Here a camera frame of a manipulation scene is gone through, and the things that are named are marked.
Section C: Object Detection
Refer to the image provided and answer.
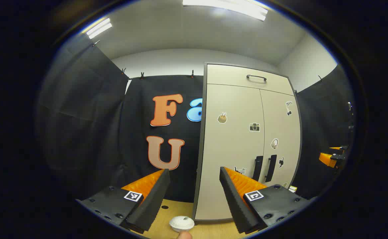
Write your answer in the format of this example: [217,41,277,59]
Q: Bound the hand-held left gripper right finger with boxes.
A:
[219,167,317,234]

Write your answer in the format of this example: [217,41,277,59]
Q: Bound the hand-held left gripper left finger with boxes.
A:
[76,169,170,234]

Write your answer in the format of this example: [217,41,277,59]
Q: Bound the black door handle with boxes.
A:
[265,154,277,183]
[252,155,264,182]

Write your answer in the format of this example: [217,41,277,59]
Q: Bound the white door with oval sticker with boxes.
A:
[260,89,301,190]

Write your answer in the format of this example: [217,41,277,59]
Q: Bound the white door with camera sticker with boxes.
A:
[195,84,265,220]

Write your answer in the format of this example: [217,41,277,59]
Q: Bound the white double-door shoe cabinet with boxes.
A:
[192,62,303,222]

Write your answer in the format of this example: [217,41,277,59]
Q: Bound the white cabinet top flap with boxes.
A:
[207,64,294,96]

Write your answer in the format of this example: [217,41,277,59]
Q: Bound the white lidded paper cup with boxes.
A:
[169,216,195,239]

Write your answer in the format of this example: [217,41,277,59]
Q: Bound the black backdrop cloth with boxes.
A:
[36,40,355,203]

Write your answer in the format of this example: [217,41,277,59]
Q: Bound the long ceiling light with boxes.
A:
[182,0,268,21]

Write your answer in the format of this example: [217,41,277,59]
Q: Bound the short ceiling light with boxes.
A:
[86,18,113,40]

